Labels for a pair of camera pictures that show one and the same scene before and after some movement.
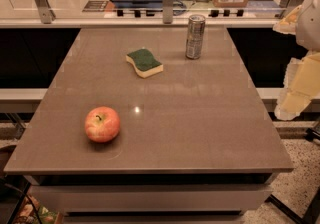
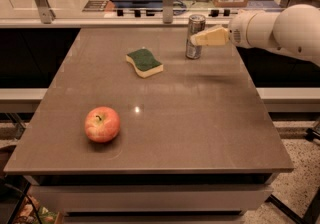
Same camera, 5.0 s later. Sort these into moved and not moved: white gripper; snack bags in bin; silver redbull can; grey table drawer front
Moved: white gripper
Not moved: snack bags in bin; silver redbull can; grey table drawer front
